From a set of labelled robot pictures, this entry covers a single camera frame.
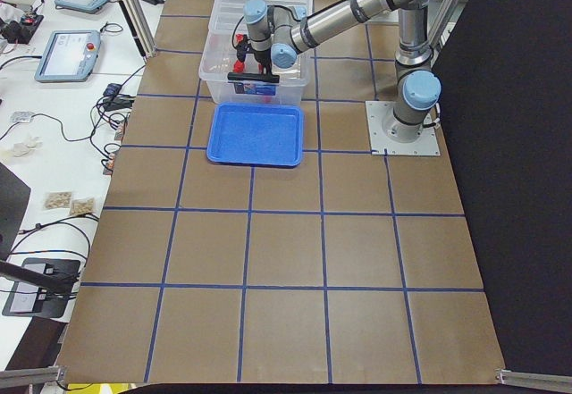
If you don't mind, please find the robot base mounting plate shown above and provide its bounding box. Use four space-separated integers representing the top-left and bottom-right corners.
366 101 441 157

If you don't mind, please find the blue plastic tray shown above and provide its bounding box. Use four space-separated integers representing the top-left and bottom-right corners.
206 103 305 167

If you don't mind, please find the aluminium frame post left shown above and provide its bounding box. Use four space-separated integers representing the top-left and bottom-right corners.
118 0 156 59

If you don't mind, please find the black stand plate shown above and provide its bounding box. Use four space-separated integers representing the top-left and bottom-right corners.
1 257 80 319

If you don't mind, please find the small parts bag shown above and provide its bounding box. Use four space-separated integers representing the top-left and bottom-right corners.
43 191 73 210
69 197 96 216

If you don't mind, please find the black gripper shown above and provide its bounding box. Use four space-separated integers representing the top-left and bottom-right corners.
251 48 272 73

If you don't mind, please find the clear plastic storage box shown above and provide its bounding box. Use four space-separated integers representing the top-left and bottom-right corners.
198 32 311 105

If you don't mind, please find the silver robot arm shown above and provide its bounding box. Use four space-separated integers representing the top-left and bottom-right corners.
228 0 442 143

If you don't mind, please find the near teach pendant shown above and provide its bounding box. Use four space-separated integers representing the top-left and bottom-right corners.
34 29 101 83

